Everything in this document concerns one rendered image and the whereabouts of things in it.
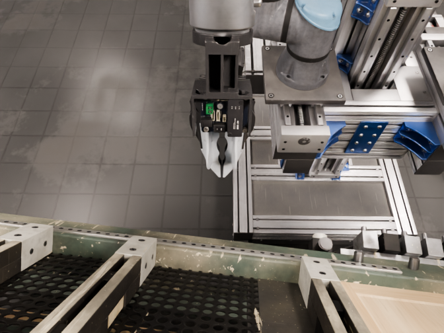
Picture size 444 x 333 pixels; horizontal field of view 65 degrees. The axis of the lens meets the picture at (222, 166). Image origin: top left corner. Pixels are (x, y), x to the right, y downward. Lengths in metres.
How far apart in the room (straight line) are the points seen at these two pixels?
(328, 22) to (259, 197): 1.04
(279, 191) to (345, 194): 0.33
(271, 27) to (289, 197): 1.02
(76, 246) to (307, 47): 0.77
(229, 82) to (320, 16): 0.51
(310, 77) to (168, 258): 0.60
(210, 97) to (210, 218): 1.54
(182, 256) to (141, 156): 1.31
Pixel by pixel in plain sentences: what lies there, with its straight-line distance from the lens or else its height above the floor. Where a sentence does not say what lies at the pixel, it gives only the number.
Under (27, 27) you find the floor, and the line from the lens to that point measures 3.28.
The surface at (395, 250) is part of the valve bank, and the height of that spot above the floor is 0.77.
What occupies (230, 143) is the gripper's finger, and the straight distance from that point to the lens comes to 0.50.
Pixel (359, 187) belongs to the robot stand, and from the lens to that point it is 1.89.
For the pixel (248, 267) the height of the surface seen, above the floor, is 0.90.
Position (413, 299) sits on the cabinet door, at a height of 0.93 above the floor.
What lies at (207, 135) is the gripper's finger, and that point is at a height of 1.39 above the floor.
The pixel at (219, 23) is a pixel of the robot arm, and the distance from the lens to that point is 0.40.
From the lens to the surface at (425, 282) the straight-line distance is 1.01.
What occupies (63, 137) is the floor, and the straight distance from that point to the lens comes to 2.39.
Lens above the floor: 1.77
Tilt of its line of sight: 59 degrees down
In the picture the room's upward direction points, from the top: straight up
